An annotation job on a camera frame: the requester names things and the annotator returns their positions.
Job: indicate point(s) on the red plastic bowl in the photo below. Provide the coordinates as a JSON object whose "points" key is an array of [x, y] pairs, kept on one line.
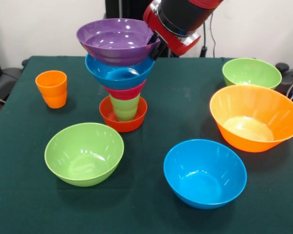
{"points": [[127, 126]]}

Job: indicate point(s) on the blue plastic bowl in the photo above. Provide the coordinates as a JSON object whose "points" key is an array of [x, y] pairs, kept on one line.
{"points": [[205, 175], [97, 73]]}

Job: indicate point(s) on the green plastic cup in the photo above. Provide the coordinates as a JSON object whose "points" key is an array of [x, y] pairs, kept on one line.
{"points": [[125, 109]]}

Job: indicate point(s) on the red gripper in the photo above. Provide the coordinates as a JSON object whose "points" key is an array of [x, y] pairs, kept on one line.
{"points": [[166, 36]]}

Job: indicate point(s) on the green plastic bowl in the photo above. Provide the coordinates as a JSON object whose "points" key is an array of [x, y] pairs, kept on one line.
{"points": [[251, 72], [84, 156]]}

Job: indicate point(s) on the dark green tablecloth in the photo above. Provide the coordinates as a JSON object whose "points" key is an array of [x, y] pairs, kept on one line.
{"points": [[141, 214]]}

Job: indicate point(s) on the large orange plastic bowl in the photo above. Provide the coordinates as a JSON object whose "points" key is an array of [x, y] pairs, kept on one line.
{"points": [[254, 117]]}

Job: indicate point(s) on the black office chair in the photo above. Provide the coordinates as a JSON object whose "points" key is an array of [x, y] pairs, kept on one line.
{"points": [[286, 80], [7, 78]]}

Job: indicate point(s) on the pink plastic bowl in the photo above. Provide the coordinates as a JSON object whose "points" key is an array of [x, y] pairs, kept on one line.
{"points": [[127, 93]]}

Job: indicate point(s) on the orange plastic cup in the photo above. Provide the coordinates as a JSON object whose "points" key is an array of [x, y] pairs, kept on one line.
{"points": [[51, 92]]}

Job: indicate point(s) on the purple plastic bowl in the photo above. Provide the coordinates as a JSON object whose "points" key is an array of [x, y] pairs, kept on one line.
{"points": [[112, 36]]}

